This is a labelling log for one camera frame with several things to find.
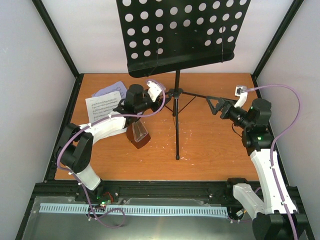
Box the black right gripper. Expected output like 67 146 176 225
206 95 252 130

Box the clear plastic metronome cover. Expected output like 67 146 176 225
132 120 148 143

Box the brown wooden metronome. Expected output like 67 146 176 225
126 120 151 149

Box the white sheet music paper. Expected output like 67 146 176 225
85 91 127 138

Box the black music stand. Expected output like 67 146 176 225
116 0 252 161

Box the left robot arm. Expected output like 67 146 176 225
54 80 167 202

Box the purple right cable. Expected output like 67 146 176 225
229 84 302 240

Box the purple cable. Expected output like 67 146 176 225
229 84 302 240
56 79 166 229

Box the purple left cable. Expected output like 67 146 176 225
56 79 166 229

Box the black frame post right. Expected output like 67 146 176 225
251 0 305 77

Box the black frame post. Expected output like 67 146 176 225
31 0 81 76
251 0 305 77

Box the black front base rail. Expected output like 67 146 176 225
32 179 301 208

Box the light blue cable duct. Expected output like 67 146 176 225
38 203 228 218

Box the black frame post left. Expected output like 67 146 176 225
31 0 81 76

